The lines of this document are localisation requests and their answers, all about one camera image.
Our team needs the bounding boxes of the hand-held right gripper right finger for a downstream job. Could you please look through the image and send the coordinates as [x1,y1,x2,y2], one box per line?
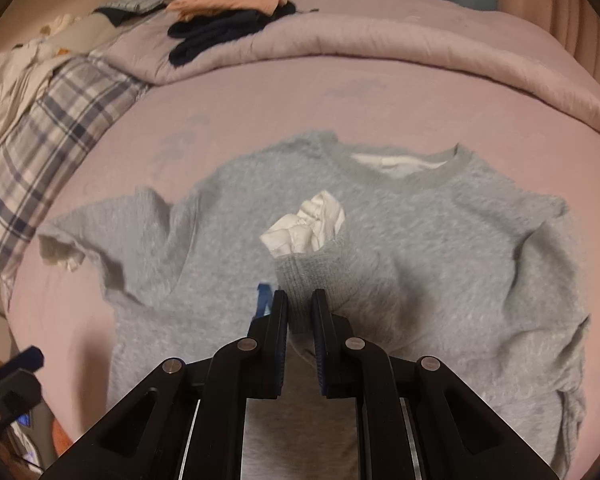
[310,289,556,480]

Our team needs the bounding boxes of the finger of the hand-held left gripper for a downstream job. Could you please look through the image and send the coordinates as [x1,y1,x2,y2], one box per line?
[0,345,45,387]

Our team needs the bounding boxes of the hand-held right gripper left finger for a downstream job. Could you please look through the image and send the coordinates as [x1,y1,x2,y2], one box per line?
[40,289,290,480]

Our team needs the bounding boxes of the grey sweater with white lining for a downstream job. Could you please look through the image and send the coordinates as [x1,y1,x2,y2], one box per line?
[37,130,592,480]

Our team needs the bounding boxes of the dark navy folded clothes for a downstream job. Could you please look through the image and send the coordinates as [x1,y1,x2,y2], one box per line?
[167,0,298,67]

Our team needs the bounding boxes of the plaid pillow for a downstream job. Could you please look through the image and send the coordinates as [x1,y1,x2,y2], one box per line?
[0,55,151,286]

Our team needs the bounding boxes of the pink bed sheet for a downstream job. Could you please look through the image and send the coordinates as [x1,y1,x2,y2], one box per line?
[5,67,600,480]

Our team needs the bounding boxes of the white crumpled cloth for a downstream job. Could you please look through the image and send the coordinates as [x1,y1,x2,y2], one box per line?
[0,12,86,148]

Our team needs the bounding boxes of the pink quilted comforter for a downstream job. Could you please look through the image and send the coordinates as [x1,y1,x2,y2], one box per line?
[87,0,600,151]

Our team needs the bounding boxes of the blue striped cloth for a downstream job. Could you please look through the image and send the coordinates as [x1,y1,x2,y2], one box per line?
[94,0,168,26]

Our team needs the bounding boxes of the pink curtain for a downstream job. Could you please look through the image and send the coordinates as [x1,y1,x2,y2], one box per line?
[500,0,600,76]

